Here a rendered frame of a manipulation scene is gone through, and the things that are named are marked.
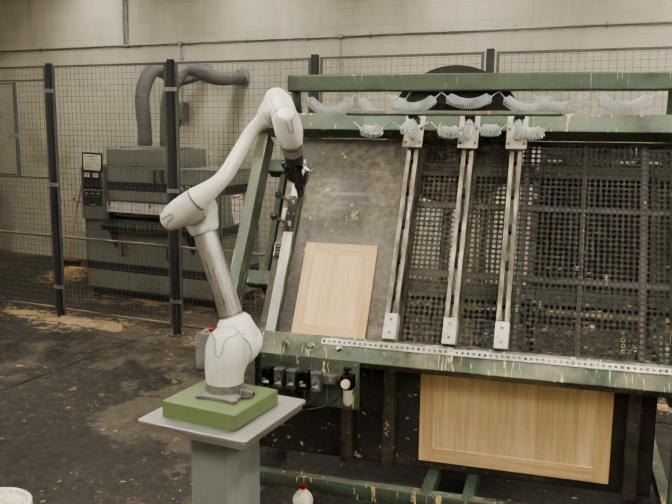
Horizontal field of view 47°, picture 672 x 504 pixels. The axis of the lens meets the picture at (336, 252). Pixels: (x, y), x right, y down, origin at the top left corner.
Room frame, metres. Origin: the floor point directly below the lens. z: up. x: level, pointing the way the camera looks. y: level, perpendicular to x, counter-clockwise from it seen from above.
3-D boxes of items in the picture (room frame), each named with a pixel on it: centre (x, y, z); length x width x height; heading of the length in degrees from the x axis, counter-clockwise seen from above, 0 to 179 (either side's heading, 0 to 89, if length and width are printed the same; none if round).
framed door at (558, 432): (3.54, -0.86, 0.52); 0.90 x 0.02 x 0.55; 74
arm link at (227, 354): (3.03, 0.44, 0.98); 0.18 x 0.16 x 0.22; 167
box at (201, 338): (3.56, 0.59, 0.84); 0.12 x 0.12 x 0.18; 74
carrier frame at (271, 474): (4.08, -0.65, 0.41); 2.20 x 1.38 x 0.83; 74
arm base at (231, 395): (3.01, 0.43, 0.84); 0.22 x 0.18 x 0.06; 70
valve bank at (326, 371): (3.50, 0.14, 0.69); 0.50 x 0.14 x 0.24; 74
